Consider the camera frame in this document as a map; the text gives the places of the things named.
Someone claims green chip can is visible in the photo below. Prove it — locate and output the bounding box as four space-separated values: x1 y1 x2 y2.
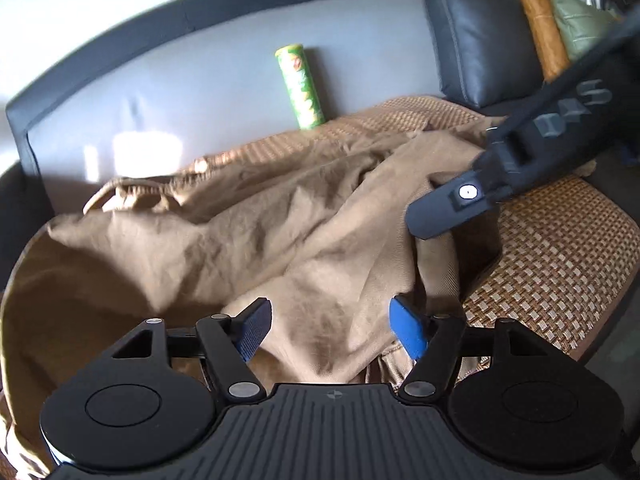
274 44 327 131

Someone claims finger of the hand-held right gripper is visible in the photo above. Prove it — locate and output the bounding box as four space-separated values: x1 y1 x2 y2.
405 169 497 241

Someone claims tan jacket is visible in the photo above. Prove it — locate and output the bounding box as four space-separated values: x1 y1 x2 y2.
0 116 508 480

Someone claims dark leather cushion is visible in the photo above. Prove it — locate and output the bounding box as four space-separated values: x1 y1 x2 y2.
412 0 547 109

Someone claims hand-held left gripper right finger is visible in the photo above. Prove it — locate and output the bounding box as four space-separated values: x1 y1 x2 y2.
388 295 540 406

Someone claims grey sofa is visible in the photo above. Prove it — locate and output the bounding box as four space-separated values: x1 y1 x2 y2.
0 0 640 361

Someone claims green cushion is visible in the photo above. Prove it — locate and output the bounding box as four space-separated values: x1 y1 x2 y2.
547 0 620 64

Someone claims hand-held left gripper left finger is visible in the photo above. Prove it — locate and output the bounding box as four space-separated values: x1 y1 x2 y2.
113 297 274 406

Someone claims orange cushion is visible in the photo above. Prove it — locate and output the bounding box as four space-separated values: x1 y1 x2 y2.
509 0 572 84

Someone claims woven brown mat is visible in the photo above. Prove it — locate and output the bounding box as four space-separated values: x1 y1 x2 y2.
192 94 640 362

